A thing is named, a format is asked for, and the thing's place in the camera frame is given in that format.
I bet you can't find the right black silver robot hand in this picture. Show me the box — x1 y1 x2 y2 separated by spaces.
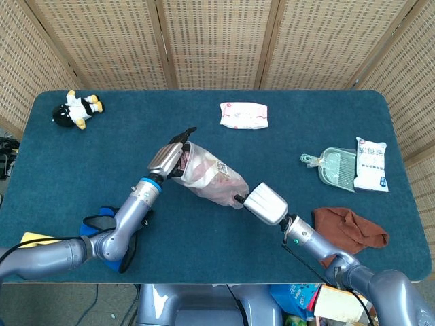
234 182 289 226

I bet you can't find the white pink tissue pack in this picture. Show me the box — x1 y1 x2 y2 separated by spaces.
219 101 269 130

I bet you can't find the woven bamboo folding screen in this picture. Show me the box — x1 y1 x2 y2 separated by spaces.
0 0 435 204

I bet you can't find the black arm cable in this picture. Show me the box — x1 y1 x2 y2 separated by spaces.
0 236 84 266
281 237 375 320

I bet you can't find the transparent plastic bag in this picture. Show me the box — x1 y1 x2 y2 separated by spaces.
171 141 250 208

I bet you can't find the blue felt table cover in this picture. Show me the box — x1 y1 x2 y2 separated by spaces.
0 90 431 285

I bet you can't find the brown cloth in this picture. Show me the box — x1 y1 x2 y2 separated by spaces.
311 206 390 269

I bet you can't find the black white plush toy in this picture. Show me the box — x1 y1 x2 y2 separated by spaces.
52 90 105 131

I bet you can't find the green plastic dustpan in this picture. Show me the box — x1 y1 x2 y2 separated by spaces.
300 147 358 191

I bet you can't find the yellow sponge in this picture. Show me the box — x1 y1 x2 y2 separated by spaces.
19 232 57 248

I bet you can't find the cream coloured book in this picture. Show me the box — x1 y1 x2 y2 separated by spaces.
313 285 366 323

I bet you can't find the black torso cable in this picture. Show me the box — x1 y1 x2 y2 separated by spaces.
226 284 246 326

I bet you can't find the white powder packet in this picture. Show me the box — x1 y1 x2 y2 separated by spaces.
353 136 391 194

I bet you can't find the blue and grey fabric pouch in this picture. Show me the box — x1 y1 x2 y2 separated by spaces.
80 205 154 274

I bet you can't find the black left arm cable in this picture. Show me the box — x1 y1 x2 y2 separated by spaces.
0 236 84 266

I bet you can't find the blue snack package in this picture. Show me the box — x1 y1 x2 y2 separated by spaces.
270 283 322 322

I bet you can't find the grey robot torso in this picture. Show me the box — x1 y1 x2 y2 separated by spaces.
135 283 283 326

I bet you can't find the blue floor cable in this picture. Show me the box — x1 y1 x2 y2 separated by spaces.
83 284 99 326

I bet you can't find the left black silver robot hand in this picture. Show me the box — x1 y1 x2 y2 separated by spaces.
146 127 198 180

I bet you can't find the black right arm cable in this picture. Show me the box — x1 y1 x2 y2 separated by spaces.
281 237 375 320

